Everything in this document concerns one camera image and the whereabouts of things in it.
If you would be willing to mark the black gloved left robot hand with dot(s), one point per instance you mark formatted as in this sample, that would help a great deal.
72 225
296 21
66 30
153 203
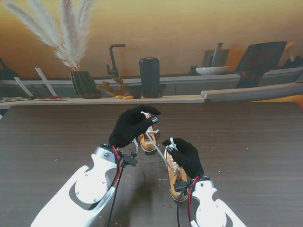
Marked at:
127 127

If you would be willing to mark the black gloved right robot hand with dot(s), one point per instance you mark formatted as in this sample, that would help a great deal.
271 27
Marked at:
189 158

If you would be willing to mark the long white shoelace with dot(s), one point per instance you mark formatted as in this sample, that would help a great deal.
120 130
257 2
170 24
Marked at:
135 145

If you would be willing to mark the orange canvas sneaker with laces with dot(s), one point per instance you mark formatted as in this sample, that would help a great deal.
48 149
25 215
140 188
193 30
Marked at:
146 145

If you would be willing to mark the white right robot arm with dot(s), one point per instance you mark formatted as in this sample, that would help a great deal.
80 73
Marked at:
210 208

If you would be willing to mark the yellow oval fruit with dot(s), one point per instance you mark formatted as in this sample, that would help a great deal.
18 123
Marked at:
128 97
119 97

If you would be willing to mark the yellow cactus ornament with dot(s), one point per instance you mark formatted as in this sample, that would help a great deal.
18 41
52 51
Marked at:
118 89

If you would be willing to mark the dark low stand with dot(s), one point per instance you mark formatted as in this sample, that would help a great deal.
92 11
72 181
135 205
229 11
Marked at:
163 91

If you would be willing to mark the black cylindrical canister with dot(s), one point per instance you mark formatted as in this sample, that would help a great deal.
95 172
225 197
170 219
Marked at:
149 78

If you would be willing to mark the dark green ribbed vase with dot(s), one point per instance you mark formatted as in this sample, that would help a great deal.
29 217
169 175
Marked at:
82 84

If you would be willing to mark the black kitchen faucet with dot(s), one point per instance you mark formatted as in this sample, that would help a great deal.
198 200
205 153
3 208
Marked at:
113 59

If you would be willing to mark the red flat strips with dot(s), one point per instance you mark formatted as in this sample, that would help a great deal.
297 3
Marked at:
50 98

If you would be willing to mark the small black holder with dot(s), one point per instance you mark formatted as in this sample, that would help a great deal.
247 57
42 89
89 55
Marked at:
193 70

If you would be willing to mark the grey wooden plank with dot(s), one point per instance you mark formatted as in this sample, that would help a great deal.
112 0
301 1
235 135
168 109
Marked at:
248 93

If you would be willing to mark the white bowl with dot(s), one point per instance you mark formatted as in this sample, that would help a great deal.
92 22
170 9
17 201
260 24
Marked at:
210 70

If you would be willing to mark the long white slat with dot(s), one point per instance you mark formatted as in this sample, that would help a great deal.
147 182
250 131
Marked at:
46 82

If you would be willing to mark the grey metal pot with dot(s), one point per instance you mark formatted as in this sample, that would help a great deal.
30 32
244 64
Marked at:
217 58

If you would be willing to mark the white pampas grass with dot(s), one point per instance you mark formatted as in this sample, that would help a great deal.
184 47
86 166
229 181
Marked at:
71 35

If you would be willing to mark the short white slat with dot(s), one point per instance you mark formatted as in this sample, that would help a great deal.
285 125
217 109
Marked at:
23 87

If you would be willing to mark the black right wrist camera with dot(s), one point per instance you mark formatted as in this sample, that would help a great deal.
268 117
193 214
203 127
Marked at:
181 186

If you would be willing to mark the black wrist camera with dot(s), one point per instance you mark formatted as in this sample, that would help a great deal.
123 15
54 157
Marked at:
130 159
181 186

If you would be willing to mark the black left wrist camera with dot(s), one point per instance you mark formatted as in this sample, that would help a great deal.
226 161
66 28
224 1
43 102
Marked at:
130 159

